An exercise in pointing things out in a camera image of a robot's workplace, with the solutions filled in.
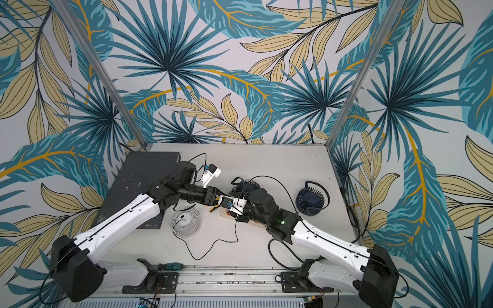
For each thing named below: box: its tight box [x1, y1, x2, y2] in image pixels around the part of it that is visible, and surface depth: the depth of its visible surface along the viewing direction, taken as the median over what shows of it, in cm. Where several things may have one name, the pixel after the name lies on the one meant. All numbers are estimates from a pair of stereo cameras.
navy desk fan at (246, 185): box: [234, 179, 261, 194], surface depth 96 cm
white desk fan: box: [164, 199, 202, 239], surface depth 83 cm
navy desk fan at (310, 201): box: [295, 180, 330, 217], surface depth 92 cm
